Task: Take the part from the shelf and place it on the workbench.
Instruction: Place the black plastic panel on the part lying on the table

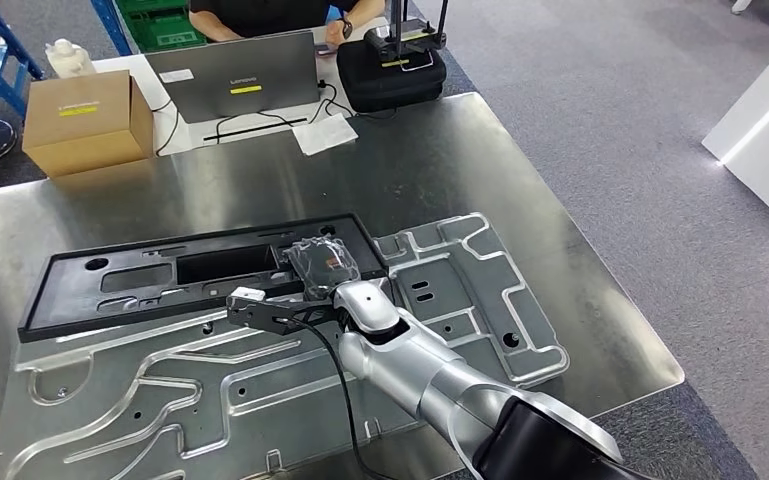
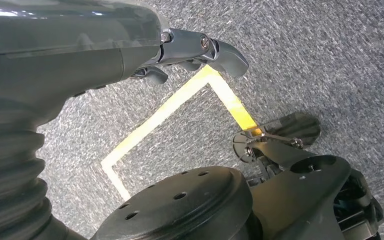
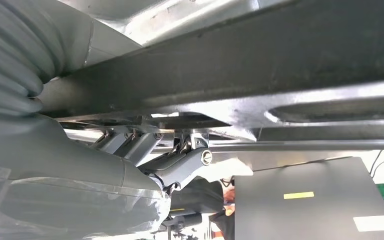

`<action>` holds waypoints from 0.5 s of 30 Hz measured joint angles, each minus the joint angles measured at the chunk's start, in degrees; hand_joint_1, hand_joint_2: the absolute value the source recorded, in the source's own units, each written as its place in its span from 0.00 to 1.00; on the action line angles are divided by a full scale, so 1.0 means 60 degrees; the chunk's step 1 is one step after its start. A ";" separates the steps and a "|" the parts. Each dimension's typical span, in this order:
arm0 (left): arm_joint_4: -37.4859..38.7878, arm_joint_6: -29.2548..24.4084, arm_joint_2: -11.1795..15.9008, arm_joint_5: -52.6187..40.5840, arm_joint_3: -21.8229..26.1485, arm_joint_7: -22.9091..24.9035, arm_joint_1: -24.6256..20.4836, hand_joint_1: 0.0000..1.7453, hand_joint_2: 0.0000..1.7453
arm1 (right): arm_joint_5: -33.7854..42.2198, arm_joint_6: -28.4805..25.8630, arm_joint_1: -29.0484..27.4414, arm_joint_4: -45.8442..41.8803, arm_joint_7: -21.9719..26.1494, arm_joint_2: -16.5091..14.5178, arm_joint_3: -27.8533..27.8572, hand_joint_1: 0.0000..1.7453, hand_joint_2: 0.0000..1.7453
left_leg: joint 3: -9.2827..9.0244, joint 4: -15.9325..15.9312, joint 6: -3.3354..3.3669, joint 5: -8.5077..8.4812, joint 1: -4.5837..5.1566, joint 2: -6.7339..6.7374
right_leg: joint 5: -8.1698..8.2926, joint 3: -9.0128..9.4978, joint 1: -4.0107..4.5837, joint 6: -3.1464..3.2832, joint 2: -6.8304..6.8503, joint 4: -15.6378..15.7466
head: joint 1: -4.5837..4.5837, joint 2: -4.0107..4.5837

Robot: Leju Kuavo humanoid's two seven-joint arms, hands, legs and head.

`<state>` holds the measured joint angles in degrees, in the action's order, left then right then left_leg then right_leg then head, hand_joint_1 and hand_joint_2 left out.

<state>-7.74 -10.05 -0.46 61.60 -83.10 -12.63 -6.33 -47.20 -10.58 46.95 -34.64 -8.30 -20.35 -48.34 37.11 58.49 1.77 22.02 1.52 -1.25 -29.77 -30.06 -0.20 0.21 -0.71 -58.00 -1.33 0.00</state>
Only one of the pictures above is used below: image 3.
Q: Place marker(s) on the grey laptop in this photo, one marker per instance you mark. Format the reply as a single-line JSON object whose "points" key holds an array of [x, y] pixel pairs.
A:
{"points": [[310, 215]]}

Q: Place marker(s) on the grey stamped sheet metal panel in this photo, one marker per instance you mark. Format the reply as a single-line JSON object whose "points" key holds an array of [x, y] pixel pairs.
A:
{"points": [[178, 16]]}

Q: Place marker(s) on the white paper sheet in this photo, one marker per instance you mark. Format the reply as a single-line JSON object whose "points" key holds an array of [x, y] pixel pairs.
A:
{"points": [[231, 170]]}

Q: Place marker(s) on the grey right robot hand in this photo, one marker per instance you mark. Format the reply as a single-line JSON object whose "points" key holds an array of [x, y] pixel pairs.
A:
{"points": [[62, 172]]}

